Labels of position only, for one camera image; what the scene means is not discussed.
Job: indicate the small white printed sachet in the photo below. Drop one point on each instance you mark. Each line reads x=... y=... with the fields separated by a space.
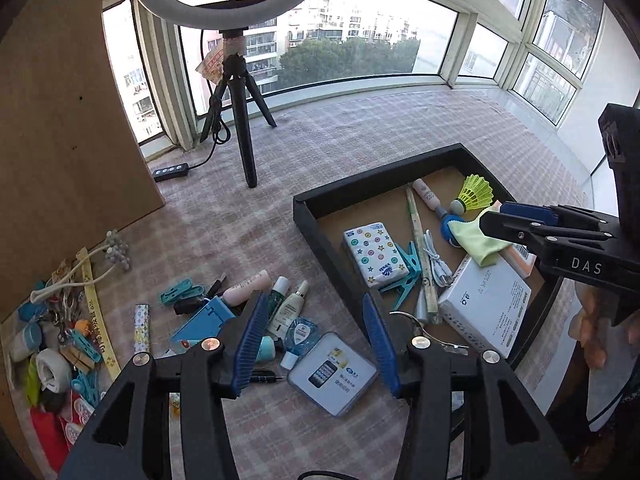
x=175 y=404

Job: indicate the yellow shuttlecock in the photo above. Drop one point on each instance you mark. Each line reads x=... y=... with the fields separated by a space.
x=475 y=192

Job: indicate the patterned lighter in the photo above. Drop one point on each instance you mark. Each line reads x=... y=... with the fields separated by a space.
x=141 y=327

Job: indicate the pink plaid tablecloth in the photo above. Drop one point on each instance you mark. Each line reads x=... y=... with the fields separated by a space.
x=350 y=130

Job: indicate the wooden clothespin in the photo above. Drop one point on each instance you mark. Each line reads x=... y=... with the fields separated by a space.
x=82 y=358

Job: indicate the printed tissue pack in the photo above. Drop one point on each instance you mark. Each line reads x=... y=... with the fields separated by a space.
x=375 y=255

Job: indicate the red packet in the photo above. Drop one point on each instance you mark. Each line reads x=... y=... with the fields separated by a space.
x=50 y=430

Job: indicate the white tape roll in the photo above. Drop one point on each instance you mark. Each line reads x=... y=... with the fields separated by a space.
x=50 y=367

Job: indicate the white jar with blue lid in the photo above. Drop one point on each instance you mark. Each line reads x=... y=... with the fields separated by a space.
x=22 y=342

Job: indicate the long green chopstick packet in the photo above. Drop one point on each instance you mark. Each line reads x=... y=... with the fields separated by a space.
x=417 y=240

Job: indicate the silver tin with phone print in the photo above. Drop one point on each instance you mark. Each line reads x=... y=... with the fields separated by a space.
x=332 y=372

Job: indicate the white bead cluster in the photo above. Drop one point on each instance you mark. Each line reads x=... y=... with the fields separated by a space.
x=117 y=252

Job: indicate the wooden slatted panel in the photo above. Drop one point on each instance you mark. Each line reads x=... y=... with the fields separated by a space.
x=10 y=395

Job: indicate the white cream tube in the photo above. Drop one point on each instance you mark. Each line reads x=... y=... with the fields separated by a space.
x=290 y=312

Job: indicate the orange and white box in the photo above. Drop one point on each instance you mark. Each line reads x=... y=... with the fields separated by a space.
x=520 y=257

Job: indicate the blue phone stand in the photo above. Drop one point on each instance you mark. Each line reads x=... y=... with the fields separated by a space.
x=205 y=322

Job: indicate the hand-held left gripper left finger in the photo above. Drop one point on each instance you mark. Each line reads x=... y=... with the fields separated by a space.
x=249 y=342

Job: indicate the white cardboard box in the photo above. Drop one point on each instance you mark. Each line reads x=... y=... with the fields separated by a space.
x=485 y=305

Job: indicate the pink cosmetic tube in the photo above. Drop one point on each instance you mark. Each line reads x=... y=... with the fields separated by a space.
x=245 y=287

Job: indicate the dark green tube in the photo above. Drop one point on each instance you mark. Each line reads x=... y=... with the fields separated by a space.
x=275 y=304

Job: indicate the pink paper tag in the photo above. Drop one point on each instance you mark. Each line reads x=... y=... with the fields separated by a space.
x=212 y=64

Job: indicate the light green cloth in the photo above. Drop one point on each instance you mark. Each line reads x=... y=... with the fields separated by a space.
x=480 y=246

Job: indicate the black power strip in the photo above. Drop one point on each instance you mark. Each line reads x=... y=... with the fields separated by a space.
x=171 y=171

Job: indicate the black tray box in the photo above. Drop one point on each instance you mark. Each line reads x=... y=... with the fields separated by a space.
x=375 y=180

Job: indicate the teal tube with fruit print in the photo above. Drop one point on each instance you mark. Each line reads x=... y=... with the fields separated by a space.
x=270 y=349

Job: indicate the long yellow paper strip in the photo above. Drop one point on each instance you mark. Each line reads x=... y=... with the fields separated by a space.
x=97 y=317

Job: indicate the black tripod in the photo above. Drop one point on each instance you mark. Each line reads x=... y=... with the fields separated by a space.
x=243 y=110

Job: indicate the clear blue bottle white cap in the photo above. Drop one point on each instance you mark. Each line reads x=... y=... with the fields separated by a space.
x=301 y=336

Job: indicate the person's right hand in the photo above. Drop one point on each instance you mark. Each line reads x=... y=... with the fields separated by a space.
x=592 y=335

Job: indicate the wooden board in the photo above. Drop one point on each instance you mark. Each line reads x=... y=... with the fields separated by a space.
x=60 y=135

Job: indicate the blue round plastic gadget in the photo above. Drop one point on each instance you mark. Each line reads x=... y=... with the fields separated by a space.
x=450 y=231

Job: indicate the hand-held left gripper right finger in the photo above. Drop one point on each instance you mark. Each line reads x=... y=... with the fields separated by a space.
x=382 y=347

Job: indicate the black pen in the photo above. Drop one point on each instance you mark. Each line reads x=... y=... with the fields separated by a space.
x=265 y=375

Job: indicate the teal clothespin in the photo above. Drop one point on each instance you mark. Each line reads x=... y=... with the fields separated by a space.
x=400 y=291
x=182 y=290
x=406 y=260

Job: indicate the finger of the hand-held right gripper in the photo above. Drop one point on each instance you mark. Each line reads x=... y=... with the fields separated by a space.
x=505 y=227
x=527 y=211

